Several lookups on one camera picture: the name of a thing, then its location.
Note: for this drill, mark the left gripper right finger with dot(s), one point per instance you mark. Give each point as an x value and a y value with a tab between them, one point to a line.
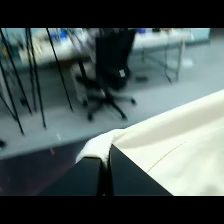
133	176

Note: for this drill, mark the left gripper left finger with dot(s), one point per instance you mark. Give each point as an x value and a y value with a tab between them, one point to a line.
77	178

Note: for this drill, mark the cream shirt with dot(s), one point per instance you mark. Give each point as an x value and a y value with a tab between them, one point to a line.
181	146

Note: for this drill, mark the black tripod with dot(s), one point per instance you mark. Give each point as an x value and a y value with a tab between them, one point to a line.
35	80

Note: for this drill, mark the black office chair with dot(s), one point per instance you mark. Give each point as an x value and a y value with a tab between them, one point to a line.
111	63

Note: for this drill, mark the white desk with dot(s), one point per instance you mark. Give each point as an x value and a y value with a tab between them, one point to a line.
165	40

